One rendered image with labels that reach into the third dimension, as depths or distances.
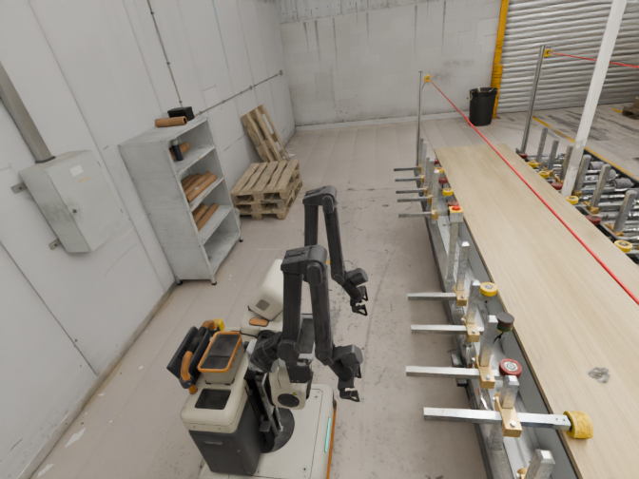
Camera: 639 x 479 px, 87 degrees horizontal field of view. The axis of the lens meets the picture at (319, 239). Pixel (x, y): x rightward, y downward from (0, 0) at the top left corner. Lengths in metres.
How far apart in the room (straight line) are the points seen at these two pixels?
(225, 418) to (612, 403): 1.48
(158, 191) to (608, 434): 3.31
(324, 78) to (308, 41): 0.87
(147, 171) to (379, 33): 6.73
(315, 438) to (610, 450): 1.29
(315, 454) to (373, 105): 8.09
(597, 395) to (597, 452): 0.23
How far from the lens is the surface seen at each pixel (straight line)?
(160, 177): 3.36
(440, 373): 1.63
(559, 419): 1.51
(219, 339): 1.84
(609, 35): 2.92
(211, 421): 1.72
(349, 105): 9.13
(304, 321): 1.59
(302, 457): 2.10
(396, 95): 9.09
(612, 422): 1.65
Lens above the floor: 2.15
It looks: 31 degrees down
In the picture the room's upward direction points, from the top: 8 degrees counter-clockwise
